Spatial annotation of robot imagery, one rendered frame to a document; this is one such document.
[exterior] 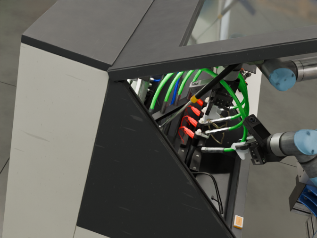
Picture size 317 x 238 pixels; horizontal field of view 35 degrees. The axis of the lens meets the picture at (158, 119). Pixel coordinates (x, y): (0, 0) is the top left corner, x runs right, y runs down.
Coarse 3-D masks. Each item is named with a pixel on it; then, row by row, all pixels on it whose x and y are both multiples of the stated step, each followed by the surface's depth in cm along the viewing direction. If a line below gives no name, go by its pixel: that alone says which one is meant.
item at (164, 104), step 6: (180, 72) 190; (174, 78) 193; (174, 84) 194; (240, 84) 188; (168, 90) 196; (240, 90) 189; (168, 96) 197; (246, 96) 190; (246, 102) 191; (162, 108) 201; (246, 108) 192; (246, 114) 194; (234, 126) 198; (240, 126) 197; (210, 132) 202; (216, 132) 201; (222, 132) 201
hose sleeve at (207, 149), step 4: (208, 148) 184; (212, 148) 183; (216, 148) 182; (220, 148) 181; (224, 148) 180; (208, 152) 185; (212, 152) 183; (216, 152) 182; (220, 152) 181; (224, 152) 180
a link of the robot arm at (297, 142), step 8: (280, 136) 155; (288, 136) 152; (296, 136) 149; (304, 136) 146; (312, 136) 147; (280, 144) 154; (288, 144) 151; (296, 144) 148; (304, 144) 146; (312, 144) 147; (288, 152) 153; (296, 152) 150; (304, 152) 148; (312, 152) 147; (304, 160) 150
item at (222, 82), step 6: (210, 72) 171; (168, 78) 183; (162, 84) 185; (222, 84) 170; (228, 90) 169; (156, 96) 189; (234, 96) 169; (150, 108) 192; (240, 108) 169; (246, 132) 172; (246, 138) 173; (228, 150) 179; (234, 150) 178
